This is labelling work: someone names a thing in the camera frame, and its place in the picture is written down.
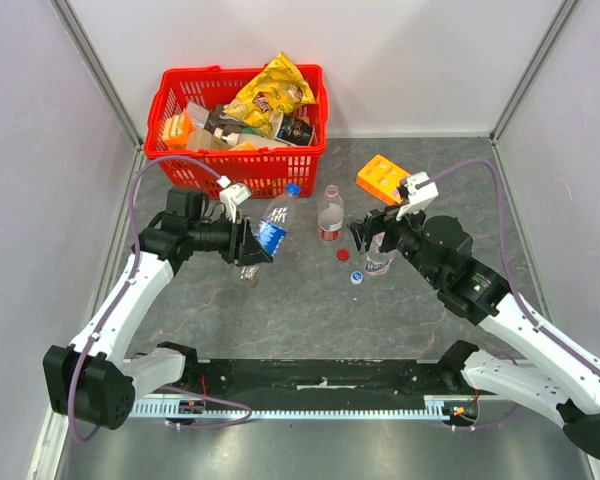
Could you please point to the small bottle white cap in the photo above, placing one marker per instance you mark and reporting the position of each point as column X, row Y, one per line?
column 378, row 263

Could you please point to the beige pump bottle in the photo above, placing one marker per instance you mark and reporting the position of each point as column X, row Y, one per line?
column 203, row 140

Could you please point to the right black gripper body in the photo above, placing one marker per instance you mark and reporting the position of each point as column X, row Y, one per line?
column 378, row 227

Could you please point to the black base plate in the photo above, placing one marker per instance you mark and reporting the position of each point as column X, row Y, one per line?
column 323, row 384

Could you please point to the white blue bottle cap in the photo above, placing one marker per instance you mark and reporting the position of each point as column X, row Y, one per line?
column 356, row 277

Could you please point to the white slotted cable duct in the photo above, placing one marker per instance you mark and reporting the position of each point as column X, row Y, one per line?
column 180, row 408

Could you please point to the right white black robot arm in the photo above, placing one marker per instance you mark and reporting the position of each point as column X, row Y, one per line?
column 563, row 384

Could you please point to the black instant noodle cup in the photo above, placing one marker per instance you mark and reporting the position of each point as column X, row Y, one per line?
column 292, row 130

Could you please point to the red bottle cap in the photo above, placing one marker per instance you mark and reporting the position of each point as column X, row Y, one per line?
column 343, row 254

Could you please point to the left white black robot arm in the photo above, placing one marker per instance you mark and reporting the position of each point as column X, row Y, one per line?
column 90, row 379

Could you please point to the orange yellow sponge pack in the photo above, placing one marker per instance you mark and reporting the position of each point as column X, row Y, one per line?
column 176, row 131

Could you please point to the brown snack packet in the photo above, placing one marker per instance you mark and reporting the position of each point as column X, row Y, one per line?
column 218, row 119

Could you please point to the clear bottle red label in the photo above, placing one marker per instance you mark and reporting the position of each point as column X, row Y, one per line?
column 330, row 214

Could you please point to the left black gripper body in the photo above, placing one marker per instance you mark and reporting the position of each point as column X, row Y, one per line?
column 235, row 244

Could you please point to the yellow chips bag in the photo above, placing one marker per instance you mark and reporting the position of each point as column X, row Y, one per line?
column 278, row 89

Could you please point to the clear plastic packet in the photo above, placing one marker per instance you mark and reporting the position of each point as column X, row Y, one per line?
column 198, row 114

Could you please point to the orange cardboard box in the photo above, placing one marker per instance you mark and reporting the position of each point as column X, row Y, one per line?
column 380, row 177

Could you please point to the red plastic shopping basket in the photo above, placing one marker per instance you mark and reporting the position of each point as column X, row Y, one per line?
column 266, row 172

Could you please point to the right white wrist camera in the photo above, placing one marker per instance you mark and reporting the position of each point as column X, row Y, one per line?
column 417, row 192

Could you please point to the clear bottle blue label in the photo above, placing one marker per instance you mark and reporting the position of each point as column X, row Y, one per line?
column 276, row 222

